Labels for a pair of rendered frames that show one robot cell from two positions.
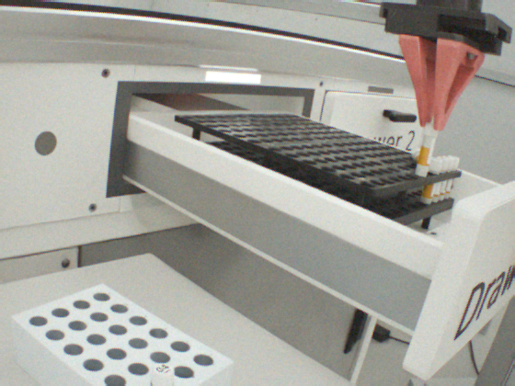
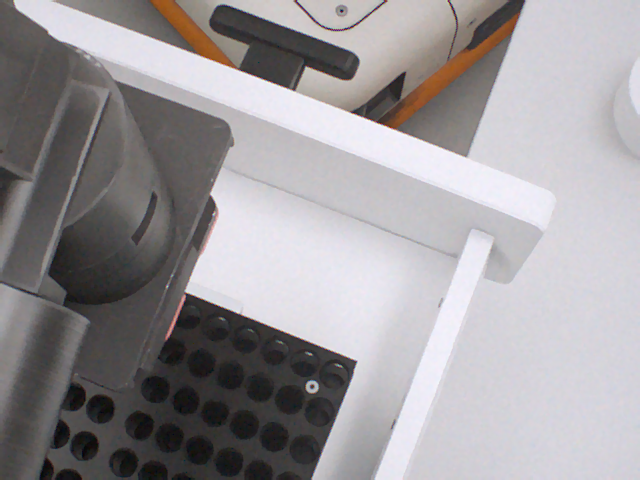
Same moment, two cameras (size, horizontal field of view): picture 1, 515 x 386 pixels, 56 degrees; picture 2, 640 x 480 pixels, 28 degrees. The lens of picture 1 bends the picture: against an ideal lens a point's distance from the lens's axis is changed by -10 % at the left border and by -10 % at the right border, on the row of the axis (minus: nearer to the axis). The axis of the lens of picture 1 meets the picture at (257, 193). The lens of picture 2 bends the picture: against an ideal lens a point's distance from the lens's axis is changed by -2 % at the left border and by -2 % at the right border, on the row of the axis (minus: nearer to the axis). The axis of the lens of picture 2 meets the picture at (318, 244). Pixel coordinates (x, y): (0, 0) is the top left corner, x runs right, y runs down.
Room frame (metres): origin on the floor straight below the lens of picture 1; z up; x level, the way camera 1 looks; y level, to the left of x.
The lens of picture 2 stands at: (0.41, 0.01, 1.48)
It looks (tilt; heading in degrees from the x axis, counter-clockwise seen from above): 74 degrees down; 246
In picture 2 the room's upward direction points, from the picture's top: 5 degrees clockwise
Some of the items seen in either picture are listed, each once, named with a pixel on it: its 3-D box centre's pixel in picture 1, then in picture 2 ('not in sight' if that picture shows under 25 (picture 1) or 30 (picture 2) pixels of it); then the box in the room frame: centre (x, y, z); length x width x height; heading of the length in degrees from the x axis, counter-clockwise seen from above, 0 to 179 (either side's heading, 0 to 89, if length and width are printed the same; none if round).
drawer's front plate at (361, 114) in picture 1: (378, 130); not in sight; (0.81, -0.17, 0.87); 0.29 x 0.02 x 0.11; 139
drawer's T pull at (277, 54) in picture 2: not in sight; (274, 63); (0.34, -0.22, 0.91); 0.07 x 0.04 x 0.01; 139
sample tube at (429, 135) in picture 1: (426, 150); not in sight; (0.43, -0.13, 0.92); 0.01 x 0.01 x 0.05
